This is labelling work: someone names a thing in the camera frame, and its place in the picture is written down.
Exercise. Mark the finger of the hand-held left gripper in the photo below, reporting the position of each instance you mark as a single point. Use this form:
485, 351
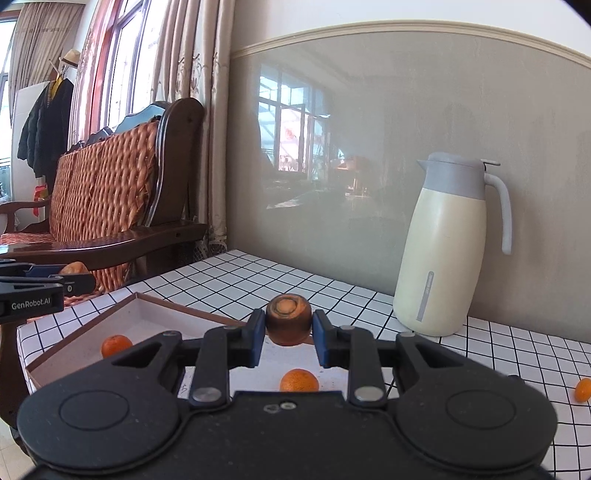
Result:
39, 271
81, 282

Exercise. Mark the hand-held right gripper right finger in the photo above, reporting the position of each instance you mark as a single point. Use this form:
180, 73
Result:
322, 341

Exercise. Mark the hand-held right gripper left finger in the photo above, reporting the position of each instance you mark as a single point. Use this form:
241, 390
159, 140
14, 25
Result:
256, 341

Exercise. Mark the pale orange carrot piece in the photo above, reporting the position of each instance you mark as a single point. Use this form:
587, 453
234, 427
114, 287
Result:
74, 268

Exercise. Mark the dark brown carrot piece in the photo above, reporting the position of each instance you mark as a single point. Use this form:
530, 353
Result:
288, 323

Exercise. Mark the large orange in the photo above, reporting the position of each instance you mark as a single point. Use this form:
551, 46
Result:
299, 382

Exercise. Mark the medium orange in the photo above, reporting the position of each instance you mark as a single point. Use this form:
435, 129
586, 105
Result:
116, 346

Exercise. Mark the brown cardboard box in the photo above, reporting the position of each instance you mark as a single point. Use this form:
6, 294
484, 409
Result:
152, 323

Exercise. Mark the white checked tablecloth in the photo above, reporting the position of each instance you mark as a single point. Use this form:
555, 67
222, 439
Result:
323, 286

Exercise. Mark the orange woven seat cushion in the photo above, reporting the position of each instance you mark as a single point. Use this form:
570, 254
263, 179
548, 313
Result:
101, 184

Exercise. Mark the black jacket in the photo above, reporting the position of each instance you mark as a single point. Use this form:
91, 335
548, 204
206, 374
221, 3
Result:
44, 129

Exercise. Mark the white cabinet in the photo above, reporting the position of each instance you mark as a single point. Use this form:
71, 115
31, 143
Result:
23, 110

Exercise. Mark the dark wooden sofa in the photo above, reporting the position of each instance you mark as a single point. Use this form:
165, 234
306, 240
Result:
178, 138

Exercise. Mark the beige embroidered curtain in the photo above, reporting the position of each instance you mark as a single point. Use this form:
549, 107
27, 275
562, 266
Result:
41, 37
212, 115

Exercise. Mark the straw hat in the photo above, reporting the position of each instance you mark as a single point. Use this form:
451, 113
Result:
70, 57

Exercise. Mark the red framed window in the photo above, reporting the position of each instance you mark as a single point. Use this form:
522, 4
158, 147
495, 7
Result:
124, 64

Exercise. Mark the small orange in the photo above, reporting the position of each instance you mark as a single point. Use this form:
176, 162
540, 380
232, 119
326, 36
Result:
583, 390

